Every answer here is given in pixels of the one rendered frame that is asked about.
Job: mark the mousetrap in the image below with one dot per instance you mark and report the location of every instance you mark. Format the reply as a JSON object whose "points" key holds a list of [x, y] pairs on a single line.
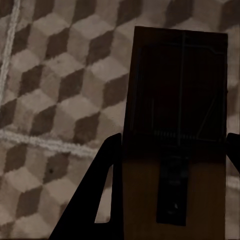
{"points": [[175, 136]]}

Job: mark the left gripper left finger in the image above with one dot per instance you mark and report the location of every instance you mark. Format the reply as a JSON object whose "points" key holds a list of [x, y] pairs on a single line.
{"points": [[78, 219]]}

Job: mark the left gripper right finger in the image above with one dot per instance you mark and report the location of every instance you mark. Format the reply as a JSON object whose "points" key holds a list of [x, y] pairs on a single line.
{"points": [[233, 149]]}

